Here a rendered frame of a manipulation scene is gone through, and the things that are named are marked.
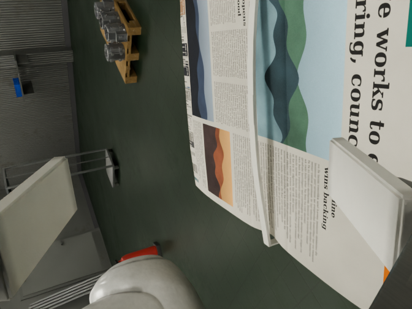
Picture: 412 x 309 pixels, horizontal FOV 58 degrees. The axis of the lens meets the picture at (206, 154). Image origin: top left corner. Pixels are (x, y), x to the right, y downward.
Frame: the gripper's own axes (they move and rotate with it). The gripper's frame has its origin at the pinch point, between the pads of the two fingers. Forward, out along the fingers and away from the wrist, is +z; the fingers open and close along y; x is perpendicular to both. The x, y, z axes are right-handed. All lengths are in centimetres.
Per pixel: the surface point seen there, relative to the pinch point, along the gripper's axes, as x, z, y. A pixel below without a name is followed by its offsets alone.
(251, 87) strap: 1.9, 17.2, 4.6
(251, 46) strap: 5.5, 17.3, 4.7
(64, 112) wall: -157, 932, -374
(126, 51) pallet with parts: -4, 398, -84
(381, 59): 4.5, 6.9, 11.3
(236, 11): 8.6, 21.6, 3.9
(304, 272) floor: -127, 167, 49
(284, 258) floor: -128, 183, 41
